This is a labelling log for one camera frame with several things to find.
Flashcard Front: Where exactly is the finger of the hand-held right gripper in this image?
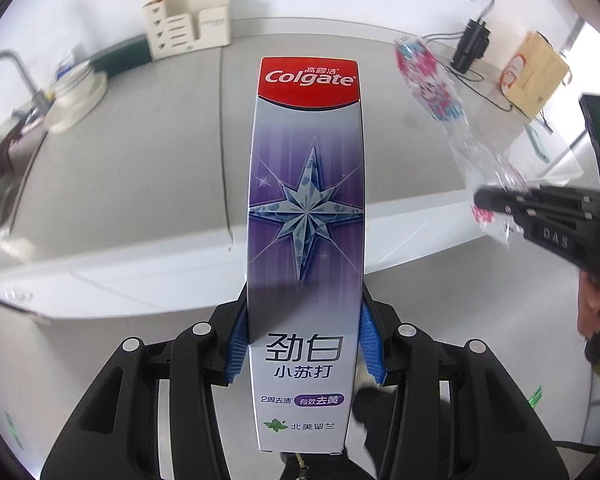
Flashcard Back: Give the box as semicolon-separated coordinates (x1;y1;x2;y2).
472;186;531;220

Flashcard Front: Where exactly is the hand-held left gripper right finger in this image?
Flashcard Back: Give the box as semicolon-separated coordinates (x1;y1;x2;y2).
357;285;561;480

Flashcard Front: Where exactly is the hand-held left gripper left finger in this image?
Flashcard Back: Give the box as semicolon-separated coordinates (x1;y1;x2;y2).
40;282;251;480

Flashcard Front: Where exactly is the pink blue printed plastic wrapper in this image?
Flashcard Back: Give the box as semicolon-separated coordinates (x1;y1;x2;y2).
392;34;529;249

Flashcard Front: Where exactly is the purple white toothpaste box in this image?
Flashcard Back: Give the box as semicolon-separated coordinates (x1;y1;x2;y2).
245;56;369;457

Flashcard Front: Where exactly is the person's right hand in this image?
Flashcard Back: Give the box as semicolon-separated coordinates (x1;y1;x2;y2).
577;272;600;342

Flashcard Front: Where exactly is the teal flat object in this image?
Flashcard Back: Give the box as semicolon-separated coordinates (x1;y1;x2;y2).
525;122;551;164

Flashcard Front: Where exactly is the brown paper bag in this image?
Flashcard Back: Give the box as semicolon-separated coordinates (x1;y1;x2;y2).
499;31;571;122

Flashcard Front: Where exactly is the black charger device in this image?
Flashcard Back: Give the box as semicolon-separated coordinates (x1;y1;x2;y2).
451;17;492;72

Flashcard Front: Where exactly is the steel sink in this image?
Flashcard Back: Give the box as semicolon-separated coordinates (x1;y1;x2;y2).
0;105;48;242

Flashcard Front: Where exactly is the white round dish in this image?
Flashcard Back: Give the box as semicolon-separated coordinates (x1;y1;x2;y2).
47;71;109;135

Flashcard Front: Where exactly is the dark cloth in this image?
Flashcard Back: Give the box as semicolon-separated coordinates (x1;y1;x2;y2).
0;122;42;179

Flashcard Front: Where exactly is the round white lid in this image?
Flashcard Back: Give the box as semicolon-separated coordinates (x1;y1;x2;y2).
52;60;97;103

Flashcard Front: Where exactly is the dark green box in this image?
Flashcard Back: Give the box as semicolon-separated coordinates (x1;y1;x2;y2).
89;32;152;79

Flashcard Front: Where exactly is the small blue red packet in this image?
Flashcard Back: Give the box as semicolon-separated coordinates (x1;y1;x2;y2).
55;51;79;81

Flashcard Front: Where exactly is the cream desk organizer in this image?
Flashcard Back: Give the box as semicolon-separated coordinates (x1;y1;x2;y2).
141;0;232;61

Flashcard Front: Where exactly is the metal faucet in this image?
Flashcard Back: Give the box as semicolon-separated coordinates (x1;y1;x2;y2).
0;50;52;117

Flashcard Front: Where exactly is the black charger cable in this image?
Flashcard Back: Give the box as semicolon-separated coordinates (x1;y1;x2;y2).
467;0;496;24

